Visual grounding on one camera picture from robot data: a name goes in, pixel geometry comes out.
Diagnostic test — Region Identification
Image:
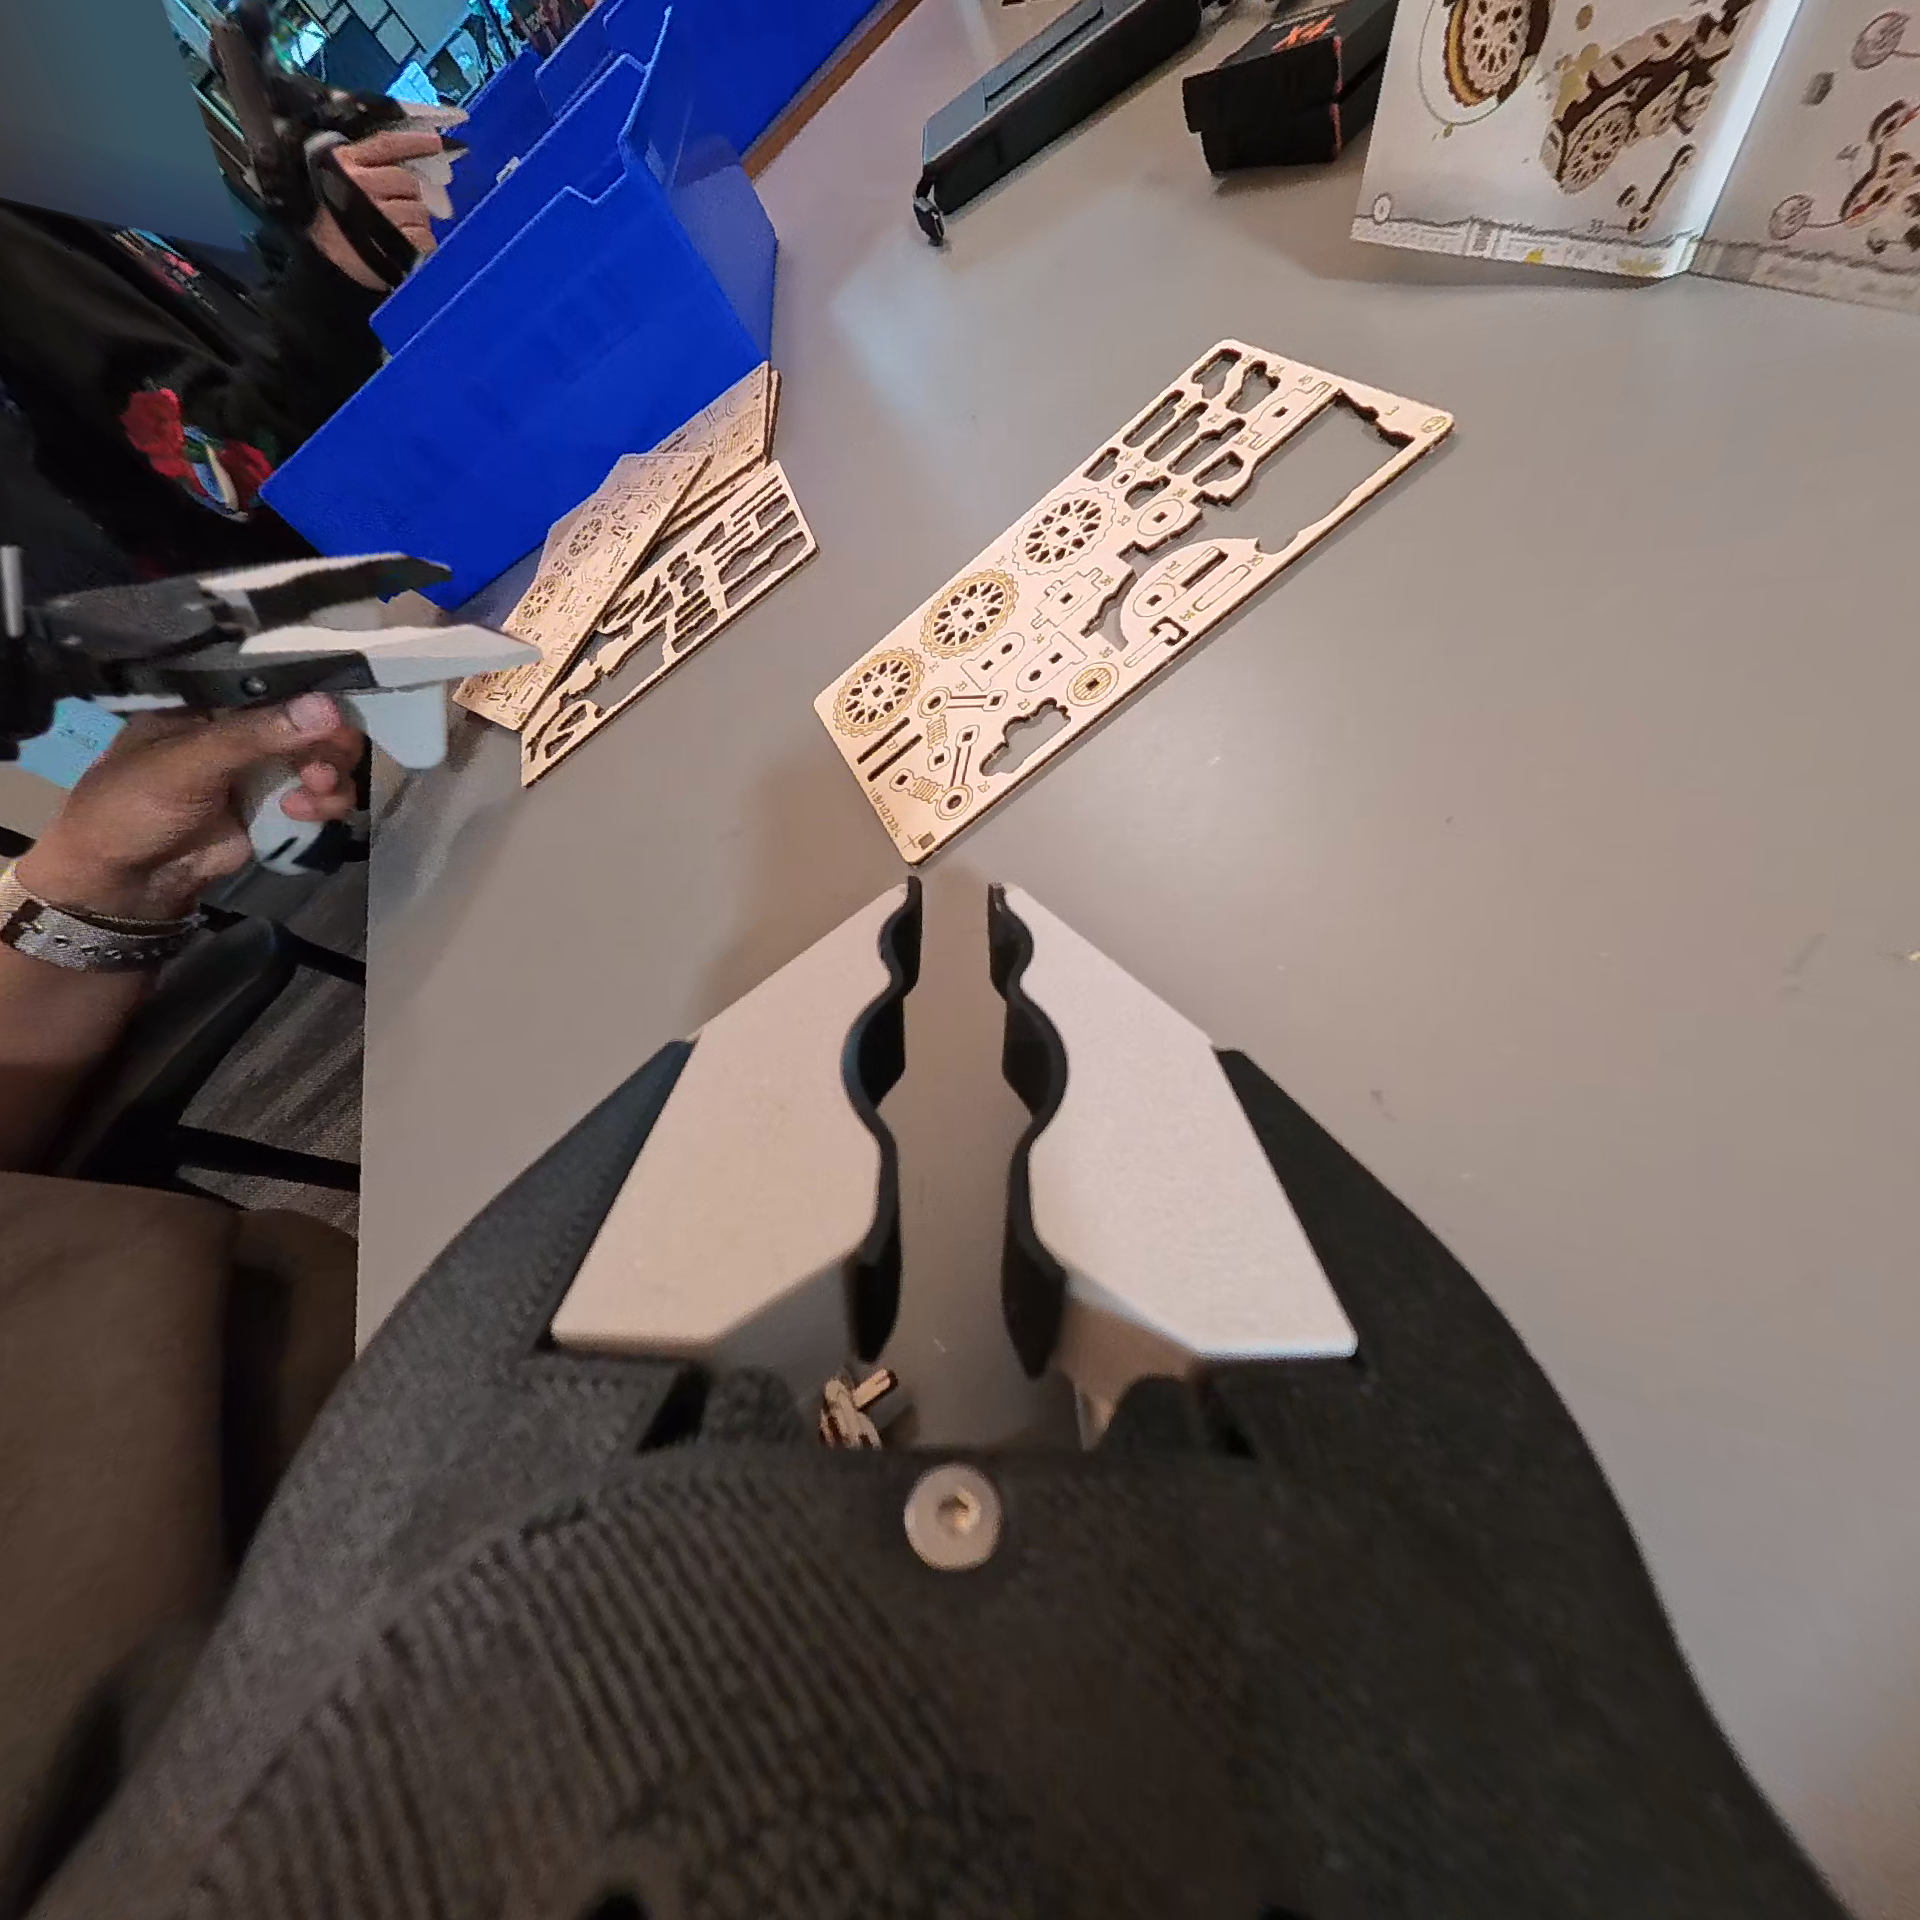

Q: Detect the person's left hand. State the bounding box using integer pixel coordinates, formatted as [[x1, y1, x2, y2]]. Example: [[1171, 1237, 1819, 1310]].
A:
[[22, 692, 373, 921]]

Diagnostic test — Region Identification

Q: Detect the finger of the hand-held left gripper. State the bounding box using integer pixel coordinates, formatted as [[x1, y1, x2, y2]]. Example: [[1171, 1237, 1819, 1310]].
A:
[[195, 550, 454, 640], [239, 619, 544, 769]]

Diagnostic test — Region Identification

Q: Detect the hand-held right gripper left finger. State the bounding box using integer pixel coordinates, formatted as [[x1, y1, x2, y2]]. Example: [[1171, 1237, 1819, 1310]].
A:
[[550, 878, 923, 1390]]

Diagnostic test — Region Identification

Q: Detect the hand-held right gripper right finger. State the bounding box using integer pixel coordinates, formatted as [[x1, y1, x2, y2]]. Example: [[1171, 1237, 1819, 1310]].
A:
[[982, 883, 1360, 1449]]

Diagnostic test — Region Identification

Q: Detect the small black box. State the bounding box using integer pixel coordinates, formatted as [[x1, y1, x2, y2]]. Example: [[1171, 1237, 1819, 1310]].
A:
[[1180, 0, 1404, 174]]

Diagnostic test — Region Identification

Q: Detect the long black case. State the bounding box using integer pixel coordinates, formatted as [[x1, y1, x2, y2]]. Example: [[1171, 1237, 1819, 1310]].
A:
[[913, 0, 1208, 249]]

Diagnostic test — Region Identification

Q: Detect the wooden puzzle sheet with gears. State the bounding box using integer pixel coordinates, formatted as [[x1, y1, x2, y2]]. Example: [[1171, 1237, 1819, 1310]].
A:
[[814, 341, 1455, 867]]

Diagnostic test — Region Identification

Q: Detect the person's brown clothing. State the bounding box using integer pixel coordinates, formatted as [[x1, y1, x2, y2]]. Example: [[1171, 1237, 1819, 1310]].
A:
[[0, 1171, 360, 1863]]

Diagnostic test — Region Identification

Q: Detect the cut-out wooden puzzle sheet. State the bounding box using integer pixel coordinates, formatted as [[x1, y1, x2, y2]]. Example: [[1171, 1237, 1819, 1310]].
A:
[[518, 456, 823, 790]]

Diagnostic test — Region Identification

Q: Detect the folded model instruction booklet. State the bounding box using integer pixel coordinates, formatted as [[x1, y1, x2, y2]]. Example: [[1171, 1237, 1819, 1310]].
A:
[[1350, 0, 1920, 318]]

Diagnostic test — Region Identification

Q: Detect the person's left forearm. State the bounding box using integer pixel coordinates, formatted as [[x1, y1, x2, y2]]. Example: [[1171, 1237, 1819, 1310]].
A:
[[0, 937, 197, 1127]]

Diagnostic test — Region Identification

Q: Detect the black office chair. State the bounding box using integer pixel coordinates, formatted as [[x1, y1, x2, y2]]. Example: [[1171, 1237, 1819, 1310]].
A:
[[59, 901, 365, 1203]]

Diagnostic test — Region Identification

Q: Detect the silver wristwatch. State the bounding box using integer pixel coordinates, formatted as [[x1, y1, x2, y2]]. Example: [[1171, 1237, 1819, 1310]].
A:
[[0, 857, 208, 976]]

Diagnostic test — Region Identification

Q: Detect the grey desk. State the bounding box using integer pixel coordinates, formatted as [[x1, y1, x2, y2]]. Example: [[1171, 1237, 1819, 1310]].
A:
[[355, 0, 1920, 1920]]

